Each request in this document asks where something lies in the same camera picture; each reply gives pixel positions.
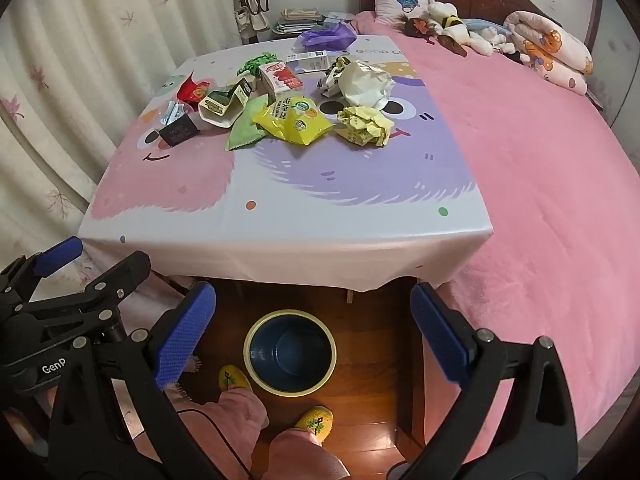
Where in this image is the black Talopn box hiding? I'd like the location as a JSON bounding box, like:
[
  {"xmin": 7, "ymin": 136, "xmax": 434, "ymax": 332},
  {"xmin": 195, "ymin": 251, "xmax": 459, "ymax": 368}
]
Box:
[{"xmin": 158, "ymin": 115, "xmax": 198, "ymax": 148}]

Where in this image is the right pink trouser leg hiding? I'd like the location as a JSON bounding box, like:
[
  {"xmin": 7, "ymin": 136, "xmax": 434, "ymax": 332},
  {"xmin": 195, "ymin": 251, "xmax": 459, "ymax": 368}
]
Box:
[{"xmin": 262, "ymin": 428, "xmax": 350, "ymax": 480}]

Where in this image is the blue trash bin yellow rim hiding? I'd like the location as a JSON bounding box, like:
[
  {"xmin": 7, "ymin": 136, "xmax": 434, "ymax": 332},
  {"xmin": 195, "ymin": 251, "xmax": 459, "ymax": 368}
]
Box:
[{"xmin": 243, "ymin": 309, "xmax": 337, "ymax": 398}]

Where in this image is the strawberry milk carton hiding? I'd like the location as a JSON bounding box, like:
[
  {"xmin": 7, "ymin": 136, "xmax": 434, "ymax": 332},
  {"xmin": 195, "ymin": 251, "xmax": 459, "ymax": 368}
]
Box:
[{"xmin": 258, "ymin": 61, "xmax": 304, "ymax": 102}]

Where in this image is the black white wrapper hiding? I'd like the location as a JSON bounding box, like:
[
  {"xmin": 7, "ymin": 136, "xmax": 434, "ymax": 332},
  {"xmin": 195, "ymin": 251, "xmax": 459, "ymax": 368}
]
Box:
[{"xmin": 318, "ymin": 55, "xmax": 352, "ymax": 98}]

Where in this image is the right yellow slipper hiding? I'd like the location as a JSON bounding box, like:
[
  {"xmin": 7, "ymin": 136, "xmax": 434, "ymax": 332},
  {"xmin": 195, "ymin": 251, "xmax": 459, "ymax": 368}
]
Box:
[{"xmin": 294, "ymin": 405, "xmax": 334, "ymax": 444}]

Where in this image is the stack of books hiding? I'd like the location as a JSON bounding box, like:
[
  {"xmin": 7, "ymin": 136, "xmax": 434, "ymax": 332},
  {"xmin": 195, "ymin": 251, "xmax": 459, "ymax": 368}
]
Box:
[{"xmin": 271, "ymin": 8, "xmax": 326, "ymax": 36}]

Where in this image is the yellow snack bag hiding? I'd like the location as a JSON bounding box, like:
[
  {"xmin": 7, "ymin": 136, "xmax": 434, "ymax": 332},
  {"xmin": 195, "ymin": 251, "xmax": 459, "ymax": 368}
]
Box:
[{"xmin": 252, "ymin": 96, "xmax": 333, "ymax": 146}]

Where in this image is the purple plastic bag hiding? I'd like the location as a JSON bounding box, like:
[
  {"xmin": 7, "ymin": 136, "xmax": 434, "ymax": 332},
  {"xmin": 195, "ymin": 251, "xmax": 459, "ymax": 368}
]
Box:
[{"xmin": 293, "ymin": 22, "xmax": 357, "ymax": 53}]

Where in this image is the green paper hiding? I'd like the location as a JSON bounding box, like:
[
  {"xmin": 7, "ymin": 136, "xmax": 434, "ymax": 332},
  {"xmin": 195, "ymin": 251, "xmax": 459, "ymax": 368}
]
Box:
[{"xmin": 236, "ymin": 52, "xmax": 279, "ymax": 77}]

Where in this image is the folded cartoon quilt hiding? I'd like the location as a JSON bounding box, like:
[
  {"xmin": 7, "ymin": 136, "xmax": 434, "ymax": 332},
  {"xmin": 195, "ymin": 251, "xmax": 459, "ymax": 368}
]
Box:
[{"xmin": 503, "ymin": 11, "xmax": 593, "ymax": 96}]

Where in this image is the white purple medicine box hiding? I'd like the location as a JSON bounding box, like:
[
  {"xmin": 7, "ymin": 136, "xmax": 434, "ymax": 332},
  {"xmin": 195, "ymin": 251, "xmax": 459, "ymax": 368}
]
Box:
[{"xmin": 285, "ymin": 50, "xmax": 336, "ymax": 75}]

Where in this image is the light green pouch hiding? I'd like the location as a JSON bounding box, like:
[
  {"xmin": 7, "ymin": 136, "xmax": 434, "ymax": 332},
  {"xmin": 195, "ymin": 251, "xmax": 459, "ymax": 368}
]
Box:
[{"xmin": 226, "ymin": 94, "xmax": 269, "ymax": 152}]

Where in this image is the yellow paper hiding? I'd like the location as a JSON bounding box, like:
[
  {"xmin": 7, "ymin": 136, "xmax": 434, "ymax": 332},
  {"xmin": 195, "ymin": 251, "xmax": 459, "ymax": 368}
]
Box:
[{"xmin": 336, "ymin": 106, "xmax": 395, "ymax": 148}]

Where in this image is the brown paper bag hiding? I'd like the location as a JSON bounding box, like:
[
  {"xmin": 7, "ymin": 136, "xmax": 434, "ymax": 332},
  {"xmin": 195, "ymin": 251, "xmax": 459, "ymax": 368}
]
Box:
[{"xmin": 337, "ymin": 60, "xmax": 395, "ymax": 110}]

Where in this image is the white plush toy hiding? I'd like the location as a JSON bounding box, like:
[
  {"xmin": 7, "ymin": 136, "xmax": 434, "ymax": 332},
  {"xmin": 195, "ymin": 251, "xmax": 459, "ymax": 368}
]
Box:
[{"xmin": 426, "ymin": 0, "xmax": 516, "ymax": 56}]

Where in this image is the cartoon monster tablecloth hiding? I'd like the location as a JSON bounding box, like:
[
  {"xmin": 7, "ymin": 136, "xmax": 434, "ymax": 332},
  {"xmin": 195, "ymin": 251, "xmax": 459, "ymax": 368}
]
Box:
[{"xmin": 79, "ymin": 35, "xmax": 492, "ymax": 292}]

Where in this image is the green gold carton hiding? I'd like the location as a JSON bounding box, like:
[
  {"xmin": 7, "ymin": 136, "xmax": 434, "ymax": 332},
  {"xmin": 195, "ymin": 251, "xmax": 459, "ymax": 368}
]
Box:
[{"xmin": 198, "ymin": 77, "xmax": 252, "ymax": 129}]

